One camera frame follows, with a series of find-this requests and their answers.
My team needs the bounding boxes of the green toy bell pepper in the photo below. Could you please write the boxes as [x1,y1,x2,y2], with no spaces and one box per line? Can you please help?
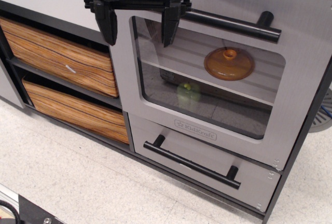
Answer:
[177,82,201,111]

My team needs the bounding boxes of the orange translucent pot lid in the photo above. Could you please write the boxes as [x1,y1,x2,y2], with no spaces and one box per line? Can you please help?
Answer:
[204,47,255,81]

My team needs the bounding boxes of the black toy kitchen cabinet frame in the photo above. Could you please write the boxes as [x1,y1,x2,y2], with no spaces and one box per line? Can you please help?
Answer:
[1,2,331,223]

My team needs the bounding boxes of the white oven rack shelf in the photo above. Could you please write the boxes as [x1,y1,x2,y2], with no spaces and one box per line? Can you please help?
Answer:
[137,34,284,106]

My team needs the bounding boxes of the grey round base with cable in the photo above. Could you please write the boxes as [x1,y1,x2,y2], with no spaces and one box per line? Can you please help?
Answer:
[309,89,331,133]

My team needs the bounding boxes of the grey cabinet door at left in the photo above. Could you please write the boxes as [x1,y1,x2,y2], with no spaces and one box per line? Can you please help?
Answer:
[1,61,25,109]

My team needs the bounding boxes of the lower wood-pattern fabric bin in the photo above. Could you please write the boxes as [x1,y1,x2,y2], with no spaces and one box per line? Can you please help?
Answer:
[22,74,129,145]

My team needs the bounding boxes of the grey oven door with window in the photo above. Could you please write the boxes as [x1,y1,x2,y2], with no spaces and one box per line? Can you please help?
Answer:
[111,0,331,170]

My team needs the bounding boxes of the wood-pattern fabric bin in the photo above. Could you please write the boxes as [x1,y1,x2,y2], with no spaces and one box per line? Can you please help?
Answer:
[1,18,119,97]
[22,74,129,145]

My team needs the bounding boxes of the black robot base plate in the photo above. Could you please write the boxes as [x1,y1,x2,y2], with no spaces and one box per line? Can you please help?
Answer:
[0,194,76,224]

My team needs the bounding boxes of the upper wood-pattern fabric bin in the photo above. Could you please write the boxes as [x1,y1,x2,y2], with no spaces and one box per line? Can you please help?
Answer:
[1,18,119,97]

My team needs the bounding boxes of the grey lower drawer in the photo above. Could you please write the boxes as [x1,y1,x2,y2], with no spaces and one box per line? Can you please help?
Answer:
[129,114,280,212]

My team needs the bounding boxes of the black oven door handle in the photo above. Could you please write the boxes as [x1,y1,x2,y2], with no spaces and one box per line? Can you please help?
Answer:
[182,9,282,44]

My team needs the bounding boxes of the black drawer handle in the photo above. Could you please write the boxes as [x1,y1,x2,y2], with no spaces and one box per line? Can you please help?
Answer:
[143,135,241,190]

